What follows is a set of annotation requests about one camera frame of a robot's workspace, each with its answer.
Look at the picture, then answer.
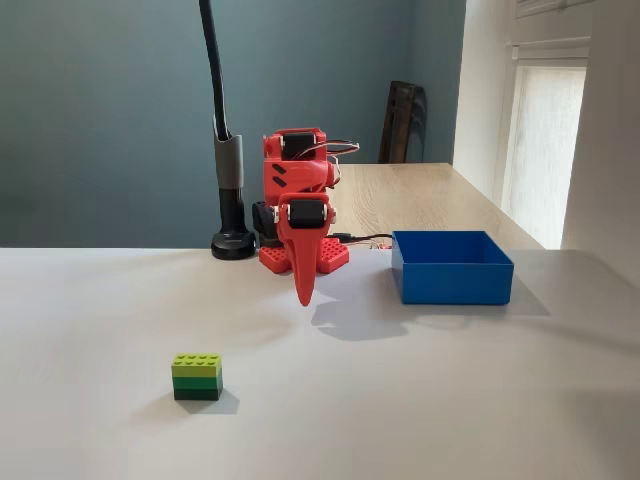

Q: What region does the white roller blind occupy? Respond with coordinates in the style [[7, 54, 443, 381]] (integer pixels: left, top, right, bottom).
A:
[[499, 34, 592, 250]]

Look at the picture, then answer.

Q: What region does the dark wooden leaning board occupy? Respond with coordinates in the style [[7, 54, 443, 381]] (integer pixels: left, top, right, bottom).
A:
[[378, 80, 428, 165]]

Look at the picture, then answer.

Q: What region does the black cable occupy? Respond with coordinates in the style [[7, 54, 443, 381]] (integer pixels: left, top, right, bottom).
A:
[[330, 231, 398, 247]]

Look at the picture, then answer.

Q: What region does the gray tube sleeve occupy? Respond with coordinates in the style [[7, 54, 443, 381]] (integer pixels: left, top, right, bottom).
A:
[[213, 133, 245, 189]]

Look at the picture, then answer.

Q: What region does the black gooseneck stand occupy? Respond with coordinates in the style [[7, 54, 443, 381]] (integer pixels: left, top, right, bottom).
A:
[[198, 0, 259, 261]]

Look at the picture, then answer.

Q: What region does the green lego brick stack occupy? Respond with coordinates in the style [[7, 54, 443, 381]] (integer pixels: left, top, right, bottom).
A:
[[171, 353, 224, 401]]

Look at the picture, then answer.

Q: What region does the black table clamp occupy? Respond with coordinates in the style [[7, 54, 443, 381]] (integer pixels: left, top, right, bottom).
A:
[[251, 199, 279, 249]]

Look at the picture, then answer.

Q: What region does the blue plastic bin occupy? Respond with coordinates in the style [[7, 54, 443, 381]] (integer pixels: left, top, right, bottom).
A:
[[391, 230, 515, 306]]

